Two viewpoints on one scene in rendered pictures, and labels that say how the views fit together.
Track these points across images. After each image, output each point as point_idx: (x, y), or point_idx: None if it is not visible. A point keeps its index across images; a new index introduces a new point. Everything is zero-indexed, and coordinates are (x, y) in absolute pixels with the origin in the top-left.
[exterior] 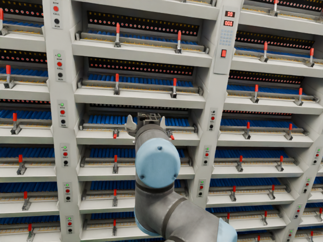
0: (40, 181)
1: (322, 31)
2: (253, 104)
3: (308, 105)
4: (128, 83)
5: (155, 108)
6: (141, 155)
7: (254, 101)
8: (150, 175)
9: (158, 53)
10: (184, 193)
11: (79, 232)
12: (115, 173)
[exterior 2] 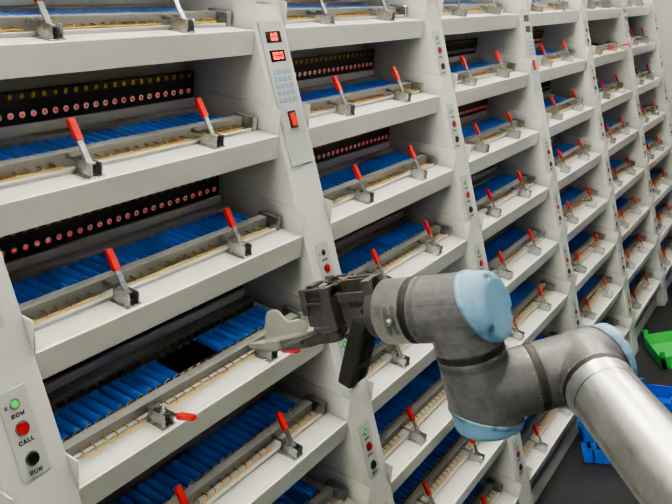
0: None
1: (395, 33)
2: (369, 206)
3: (431, 173)
4: (124, 267)
5: (177, 315)
6: (477, 297)
7: (369, 198)
8: (496, 320)
9: (187, 159)
10: (334, 497)
11: None
12: None
